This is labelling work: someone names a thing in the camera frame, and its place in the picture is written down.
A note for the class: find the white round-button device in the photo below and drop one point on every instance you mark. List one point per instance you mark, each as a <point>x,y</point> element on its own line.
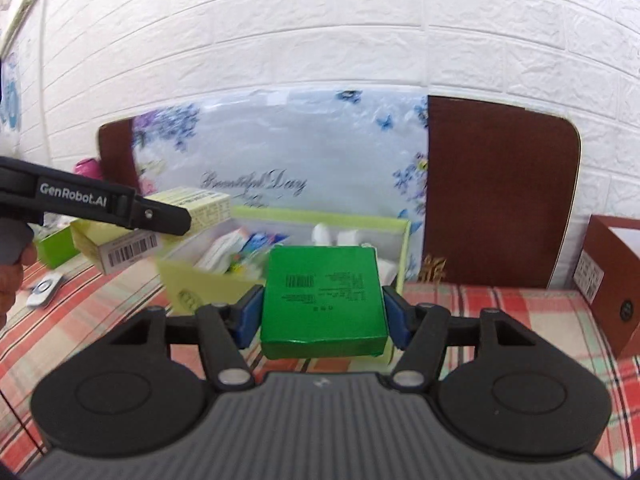
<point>45,290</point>

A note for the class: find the green open tray box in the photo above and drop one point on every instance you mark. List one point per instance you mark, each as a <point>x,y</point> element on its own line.
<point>57,247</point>

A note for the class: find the large light green cardboard box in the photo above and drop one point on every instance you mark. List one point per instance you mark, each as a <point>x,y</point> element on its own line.
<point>205,285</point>

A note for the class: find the pink thermos bottle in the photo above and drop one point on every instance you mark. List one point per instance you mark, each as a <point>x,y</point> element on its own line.
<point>89,167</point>

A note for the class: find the plaid blanket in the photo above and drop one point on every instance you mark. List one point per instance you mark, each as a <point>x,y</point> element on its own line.
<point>505,300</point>

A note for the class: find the person's left hand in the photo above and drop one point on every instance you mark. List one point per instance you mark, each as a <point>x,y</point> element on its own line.
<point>9,290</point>

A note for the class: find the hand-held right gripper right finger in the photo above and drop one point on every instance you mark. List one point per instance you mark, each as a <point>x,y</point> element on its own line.
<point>397,317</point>

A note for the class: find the dark brown headboard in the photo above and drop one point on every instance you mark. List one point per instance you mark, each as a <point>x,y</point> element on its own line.
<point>495,190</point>

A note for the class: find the brown cardboard box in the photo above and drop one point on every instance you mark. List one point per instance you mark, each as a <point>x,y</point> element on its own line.
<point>610,280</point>

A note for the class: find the blue toothpaste box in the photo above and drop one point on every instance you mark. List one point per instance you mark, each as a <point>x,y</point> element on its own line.
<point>260,247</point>

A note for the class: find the wall poster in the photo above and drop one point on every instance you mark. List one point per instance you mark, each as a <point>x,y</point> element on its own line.
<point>9,100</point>

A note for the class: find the yellow-green small box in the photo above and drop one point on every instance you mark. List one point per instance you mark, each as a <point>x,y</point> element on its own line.
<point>207,210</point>

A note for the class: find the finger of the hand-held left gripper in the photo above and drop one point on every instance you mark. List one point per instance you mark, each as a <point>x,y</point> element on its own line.
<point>160,216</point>

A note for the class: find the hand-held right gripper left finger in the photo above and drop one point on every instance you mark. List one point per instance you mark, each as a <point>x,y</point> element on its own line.
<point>248,315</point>

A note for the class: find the orange and white box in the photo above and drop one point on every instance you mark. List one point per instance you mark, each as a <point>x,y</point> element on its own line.
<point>220,252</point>

